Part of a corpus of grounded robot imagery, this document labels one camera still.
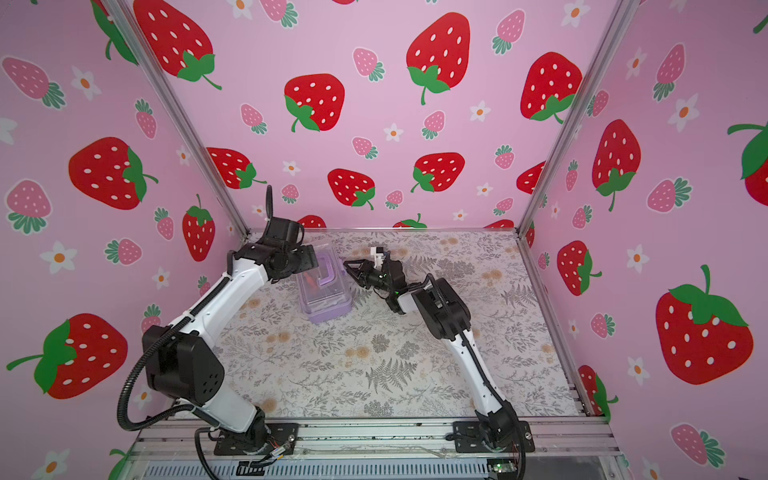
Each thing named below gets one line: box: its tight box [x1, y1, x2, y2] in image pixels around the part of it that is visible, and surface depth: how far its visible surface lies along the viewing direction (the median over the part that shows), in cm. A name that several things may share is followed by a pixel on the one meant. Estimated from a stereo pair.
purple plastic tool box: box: [297, 243, 353, 323], surface depth 93 cm
